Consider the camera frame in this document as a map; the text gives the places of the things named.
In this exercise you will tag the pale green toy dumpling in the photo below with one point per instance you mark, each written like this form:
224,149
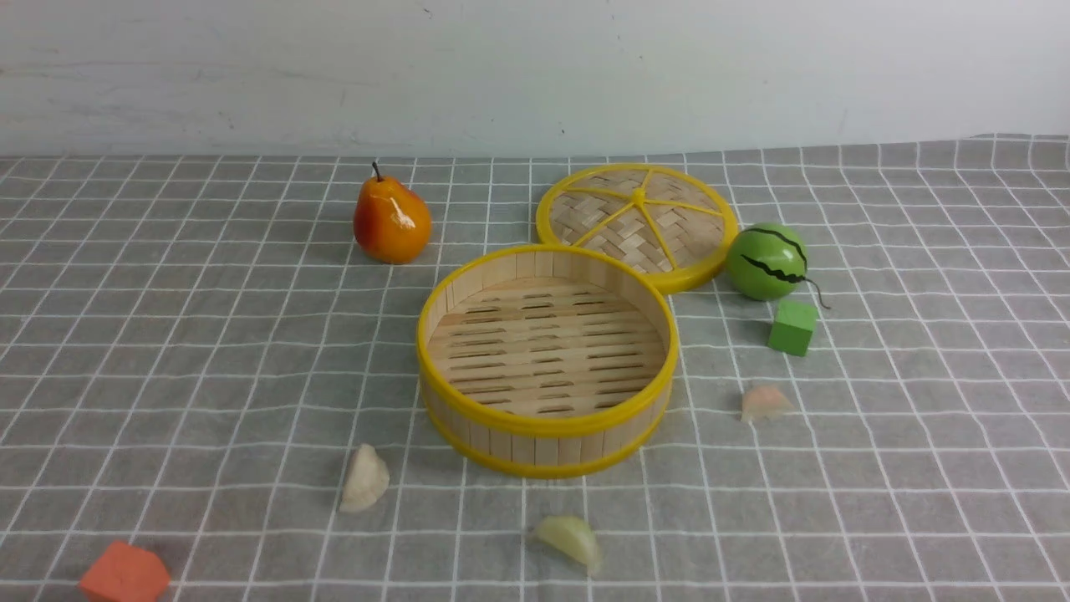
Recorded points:
573,537

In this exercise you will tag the white toy dumpling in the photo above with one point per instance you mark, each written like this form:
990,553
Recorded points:
366,480

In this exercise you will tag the pinkish toy dumpling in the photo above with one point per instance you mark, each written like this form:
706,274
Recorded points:
764,402

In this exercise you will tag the bamboo steamer tray yellow rim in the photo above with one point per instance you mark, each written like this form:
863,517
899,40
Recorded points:
548,362

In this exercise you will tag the woven bamboo steamer lid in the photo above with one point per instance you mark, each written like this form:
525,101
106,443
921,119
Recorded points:
670,227

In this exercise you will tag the orange yellow toy pear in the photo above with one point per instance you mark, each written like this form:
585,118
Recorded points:
391,224

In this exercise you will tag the green toy watermelon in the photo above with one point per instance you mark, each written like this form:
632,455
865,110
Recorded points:
767,261

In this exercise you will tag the green wooden cube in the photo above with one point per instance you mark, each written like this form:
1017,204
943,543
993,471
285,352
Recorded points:
793,327

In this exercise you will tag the grey checked tablecloth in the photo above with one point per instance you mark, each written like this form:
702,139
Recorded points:
194,348

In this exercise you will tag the orange wooden block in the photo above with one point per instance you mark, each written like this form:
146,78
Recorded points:
125,573

